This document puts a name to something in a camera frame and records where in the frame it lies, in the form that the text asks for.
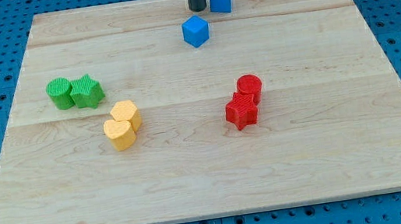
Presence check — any blue triangle block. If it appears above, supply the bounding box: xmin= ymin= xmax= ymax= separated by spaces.
xmin=209 ymin=0 xmax=232 ymax=13

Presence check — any red star block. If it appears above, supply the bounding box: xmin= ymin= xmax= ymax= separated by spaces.
xmin=225 ymin=92 xmax=259 ymax=131

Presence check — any red cylinder block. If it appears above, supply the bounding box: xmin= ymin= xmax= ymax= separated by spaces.
xmin=236 ymin=74 xmax=262 ymax=105

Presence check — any yellow hexagon block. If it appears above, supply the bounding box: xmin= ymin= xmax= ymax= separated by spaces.
xmin=110 ymin=100 xmax=142 ymax=132

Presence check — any yellow heart block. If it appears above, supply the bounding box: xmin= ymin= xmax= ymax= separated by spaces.
xmin=103 ymin=120 xmax=136 ymax=151

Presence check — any blue cube block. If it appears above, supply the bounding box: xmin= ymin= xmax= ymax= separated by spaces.
xmin=181 ymin=15 xmax=209 ymax=48

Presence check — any green star block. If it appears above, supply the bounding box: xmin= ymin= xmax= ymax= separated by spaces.
xmin=70 ymin=74 xmax=105 ymax=109

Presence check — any light wooden board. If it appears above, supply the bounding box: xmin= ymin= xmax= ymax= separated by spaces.
xmin=0 ymin=0 xmax=401 ymax=224

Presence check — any green cylinder block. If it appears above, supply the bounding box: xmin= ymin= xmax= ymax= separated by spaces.
xmin=46 ymin=77 xmax=75 ymax=110

